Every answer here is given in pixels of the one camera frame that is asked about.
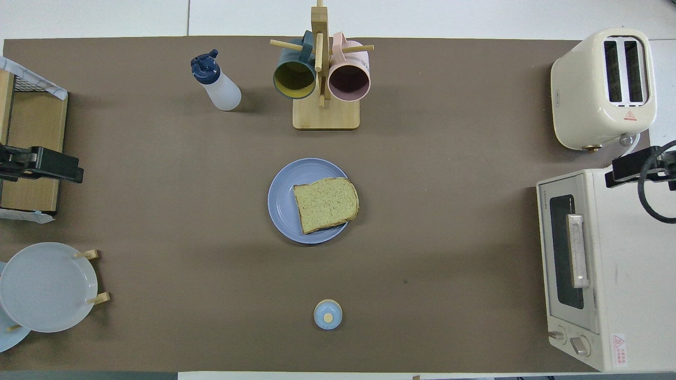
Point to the cream two-slot toaster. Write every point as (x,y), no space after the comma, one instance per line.
(581,95)

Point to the brown table mat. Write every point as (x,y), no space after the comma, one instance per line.
(449,237)

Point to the pink mug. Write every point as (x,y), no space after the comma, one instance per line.
(348,82)

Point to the teal mug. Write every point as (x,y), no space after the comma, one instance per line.
(294,79)

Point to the grey plate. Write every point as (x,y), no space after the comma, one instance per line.
(47,287)

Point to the toasted bread slice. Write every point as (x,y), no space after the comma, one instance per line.
(325,206)

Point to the white bottle with blue cap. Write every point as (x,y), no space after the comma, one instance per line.
(222,89)

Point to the blue round plate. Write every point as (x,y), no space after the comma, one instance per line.
(280,200)

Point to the white toaster oven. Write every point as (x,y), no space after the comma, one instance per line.
(634,295)

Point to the wooden mug tree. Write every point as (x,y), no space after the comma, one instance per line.
(326,116)

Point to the light blue plate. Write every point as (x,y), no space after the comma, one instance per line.
(10,340)

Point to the pale plastic sheet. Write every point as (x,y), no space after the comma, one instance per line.
(26,215)

